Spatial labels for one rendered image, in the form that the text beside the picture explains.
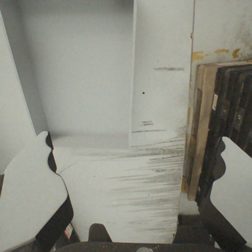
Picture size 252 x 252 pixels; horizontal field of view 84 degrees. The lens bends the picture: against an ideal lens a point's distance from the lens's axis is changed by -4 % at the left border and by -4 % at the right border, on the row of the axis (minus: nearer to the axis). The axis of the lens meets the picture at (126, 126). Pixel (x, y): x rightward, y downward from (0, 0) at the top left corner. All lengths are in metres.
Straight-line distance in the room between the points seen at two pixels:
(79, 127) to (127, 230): 0.50
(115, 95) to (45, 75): 0.14
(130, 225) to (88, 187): 0.26
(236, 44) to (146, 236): 1.16
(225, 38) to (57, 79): 1.01
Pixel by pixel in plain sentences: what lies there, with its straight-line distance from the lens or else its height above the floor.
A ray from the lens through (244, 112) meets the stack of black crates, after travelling 0.80.
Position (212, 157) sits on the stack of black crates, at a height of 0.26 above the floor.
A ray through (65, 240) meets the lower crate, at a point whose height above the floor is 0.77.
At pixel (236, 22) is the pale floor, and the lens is 1.18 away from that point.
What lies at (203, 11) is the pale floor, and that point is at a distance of 1.09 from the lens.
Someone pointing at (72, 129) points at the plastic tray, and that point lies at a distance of 0.36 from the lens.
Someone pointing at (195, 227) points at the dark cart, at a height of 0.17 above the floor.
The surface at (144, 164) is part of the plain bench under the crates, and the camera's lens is 0.41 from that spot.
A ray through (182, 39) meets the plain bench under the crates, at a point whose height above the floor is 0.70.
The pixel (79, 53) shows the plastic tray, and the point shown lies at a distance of 0.31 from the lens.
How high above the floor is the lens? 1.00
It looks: 61 degrees down
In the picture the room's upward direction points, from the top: 178 degrees counter-clockwise
